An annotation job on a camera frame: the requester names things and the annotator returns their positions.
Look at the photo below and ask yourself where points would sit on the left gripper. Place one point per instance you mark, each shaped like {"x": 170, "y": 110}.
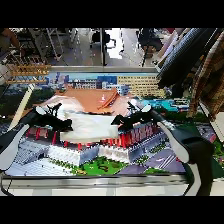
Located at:
{"x": 60, "y": 124}

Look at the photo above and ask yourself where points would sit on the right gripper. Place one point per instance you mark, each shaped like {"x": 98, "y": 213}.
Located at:
{"x": 128, "y": 122}

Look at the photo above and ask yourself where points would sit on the white garment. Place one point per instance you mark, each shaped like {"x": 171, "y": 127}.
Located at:
{"x": 89, "y": 128}

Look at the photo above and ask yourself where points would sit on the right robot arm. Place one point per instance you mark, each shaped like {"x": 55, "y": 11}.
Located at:
{"x": 199, "y": 150}

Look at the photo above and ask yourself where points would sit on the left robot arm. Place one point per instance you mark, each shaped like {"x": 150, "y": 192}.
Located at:
{"x": 10, "y": 146}

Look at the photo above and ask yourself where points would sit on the dark grey checked shirt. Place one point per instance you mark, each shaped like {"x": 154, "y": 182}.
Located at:
{"x": 186, "y": 55}

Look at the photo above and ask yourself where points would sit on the brown checked shirt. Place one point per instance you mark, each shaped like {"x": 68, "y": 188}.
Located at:
{"x": 208, "y": 78}

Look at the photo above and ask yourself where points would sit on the silver frame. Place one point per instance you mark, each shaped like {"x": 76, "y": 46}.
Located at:
{"x": 100, "y": 181}

